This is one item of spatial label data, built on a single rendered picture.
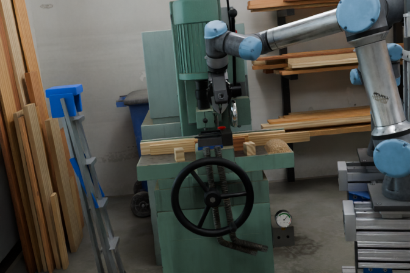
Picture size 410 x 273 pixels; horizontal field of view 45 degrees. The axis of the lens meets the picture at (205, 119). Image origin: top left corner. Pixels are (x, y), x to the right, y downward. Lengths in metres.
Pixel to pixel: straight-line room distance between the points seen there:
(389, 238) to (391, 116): 0.42
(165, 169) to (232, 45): 0.57
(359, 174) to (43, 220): 1.94
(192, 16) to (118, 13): 2.47
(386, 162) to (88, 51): 3.29
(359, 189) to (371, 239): 0.49
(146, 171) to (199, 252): 0.38
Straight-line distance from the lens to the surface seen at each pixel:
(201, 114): 1.97
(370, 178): 2.14
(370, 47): 1.46
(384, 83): 1.47
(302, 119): 4.03
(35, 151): 3.15
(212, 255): 2.02
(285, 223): 1.93
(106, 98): 4.39
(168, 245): 2.00
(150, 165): 1.90
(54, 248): 3.32
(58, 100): 2.65
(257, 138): 2.04
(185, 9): 1.91
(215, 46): 1.65
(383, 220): 1.67
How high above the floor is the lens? 1.37
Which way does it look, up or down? 10 degrees down
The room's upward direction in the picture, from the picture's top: 5 degrees counter-clockwise
